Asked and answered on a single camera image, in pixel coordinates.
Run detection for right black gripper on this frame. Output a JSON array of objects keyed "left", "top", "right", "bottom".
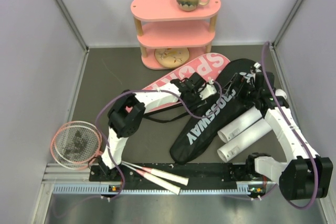
[{"left": 218, "top": 73, "right": 260, "bottom": 109}]

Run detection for black Crossway racket bag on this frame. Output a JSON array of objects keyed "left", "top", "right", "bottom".
[{"left": 169, "top": 58, "right": 263, "bottom": 166}]

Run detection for pink racket bag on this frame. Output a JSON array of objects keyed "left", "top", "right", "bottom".
[{"left": 125, "top": 52, "right": 232, "bottom": 124}]

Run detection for white shuttlecock tube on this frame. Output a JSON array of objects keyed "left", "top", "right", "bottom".
[
  {"left": 217, "top": 106, "right": 272, "bottom": 145},
  {"left": 217, "top": 119, "right": 272, "bottom": 163}
]

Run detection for pink badminton racket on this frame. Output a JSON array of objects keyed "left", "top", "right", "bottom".
[{"left": 49, "top": 121, "right": 190, "bottom": 187}]

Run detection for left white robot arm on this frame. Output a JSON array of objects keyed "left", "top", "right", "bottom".
[{"left": 98, "top": 72, "right": 223, "bottom": 180}]

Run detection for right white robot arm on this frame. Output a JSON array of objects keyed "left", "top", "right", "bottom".
[{"left": 217, "top": 72, "right": 333, "bottom": 201}]

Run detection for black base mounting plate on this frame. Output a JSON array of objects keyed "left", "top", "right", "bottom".
[{"left": 89, "top": 162, "right": 260, "bottom": 191}]

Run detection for pink three-tier shelf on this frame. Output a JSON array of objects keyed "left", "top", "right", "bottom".
[{"left": 130, "top": 0, "right": 221, "bottom": 70}]

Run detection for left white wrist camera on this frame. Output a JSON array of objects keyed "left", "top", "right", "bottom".
[{"left": 198, "top": 79, "right": 217, "bottom": 100}]

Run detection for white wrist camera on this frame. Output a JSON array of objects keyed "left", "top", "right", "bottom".
[
  {"left": 198, "top": 79, "right": 217, "bottom": 100},
  {"left": 250, "top": 62, "right": 263, "bottom": 76}
]

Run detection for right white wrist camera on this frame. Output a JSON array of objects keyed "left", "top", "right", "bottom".
[{"left": 250, "top": 62, "right": 263, "bottom": 76}]

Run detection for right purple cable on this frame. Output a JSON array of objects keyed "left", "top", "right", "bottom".
[{"left": 259, "top": 41, "right": 321, "bottom": 210}]

